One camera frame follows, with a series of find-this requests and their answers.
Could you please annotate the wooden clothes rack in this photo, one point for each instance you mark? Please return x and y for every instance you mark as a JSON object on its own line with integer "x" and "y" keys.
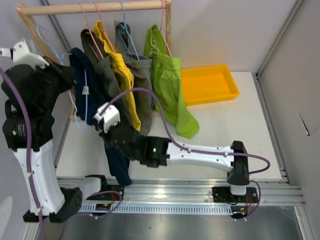
{"x": 26, "y": 14}

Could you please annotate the slotted white cable duct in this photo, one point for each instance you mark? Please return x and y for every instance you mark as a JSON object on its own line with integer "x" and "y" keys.
{"x": 144, "y": 208}

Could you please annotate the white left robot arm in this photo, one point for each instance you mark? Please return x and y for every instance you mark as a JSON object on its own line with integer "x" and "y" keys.
{"x": 28, "y": 133}

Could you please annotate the aluminium mounting rail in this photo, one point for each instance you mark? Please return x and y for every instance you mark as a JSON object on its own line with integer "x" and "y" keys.
{"x": 199, "y": 192}

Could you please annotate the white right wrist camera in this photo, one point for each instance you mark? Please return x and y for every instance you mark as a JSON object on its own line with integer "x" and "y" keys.
{"x": 107, "y": 116}

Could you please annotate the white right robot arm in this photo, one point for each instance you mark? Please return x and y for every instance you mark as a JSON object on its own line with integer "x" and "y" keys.
{"x": 154, "y": 151}

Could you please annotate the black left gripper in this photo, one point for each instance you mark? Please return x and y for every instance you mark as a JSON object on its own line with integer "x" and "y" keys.
{"x": 62, "y": 72}

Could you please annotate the yellow shorts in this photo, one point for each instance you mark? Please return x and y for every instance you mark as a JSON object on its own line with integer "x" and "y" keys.
{"x": 122, "y": 72}

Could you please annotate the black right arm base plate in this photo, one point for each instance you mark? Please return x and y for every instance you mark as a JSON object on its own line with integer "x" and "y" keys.
{"x": 222, "y": 194}

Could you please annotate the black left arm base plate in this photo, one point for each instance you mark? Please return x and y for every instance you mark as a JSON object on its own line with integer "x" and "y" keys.
{"x": 108, "y": 196}

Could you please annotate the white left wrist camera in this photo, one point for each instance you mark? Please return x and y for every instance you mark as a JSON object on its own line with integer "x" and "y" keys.
{"x": 24, "y": 53}

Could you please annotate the dark olive grey shorts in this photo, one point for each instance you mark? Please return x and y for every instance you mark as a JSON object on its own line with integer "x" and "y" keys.
{"x": 105, "y": 75}

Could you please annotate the lime green shorts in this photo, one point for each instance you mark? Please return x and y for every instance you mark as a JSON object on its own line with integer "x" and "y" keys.
{"x": 166, "y": 81}

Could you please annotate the yellow plastic tray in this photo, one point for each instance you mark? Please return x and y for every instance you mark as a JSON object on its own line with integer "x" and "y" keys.
{"x": 210, "y": 84}

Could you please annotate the pink hanger of olive shorts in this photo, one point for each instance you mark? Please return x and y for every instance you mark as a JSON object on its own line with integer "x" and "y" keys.
{"x": 90, "y": 32}

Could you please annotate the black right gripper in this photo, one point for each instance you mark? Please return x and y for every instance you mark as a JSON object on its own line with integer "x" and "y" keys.
{"x": 106, "y": 136}

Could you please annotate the light grey shorts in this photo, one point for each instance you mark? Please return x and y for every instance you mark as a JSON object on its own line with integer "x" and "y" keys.
{"x": 142, "y": 76}

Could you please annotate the blue hanger of grey shorts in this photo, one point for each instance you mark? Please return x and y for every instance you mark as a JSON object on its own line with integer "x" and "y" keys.
{"x": 125, "y": 27}

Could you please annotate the navy blue shorts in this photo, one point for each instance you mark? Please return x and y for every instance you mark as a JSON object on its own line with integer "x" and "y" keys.
{"x": 88, "y": 98}

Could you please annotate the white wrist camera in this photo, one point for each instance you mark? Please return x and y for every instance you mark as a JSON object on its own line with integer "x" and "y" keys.
{"x": 24, "y": 53}
{"x": 107, "y": 116}

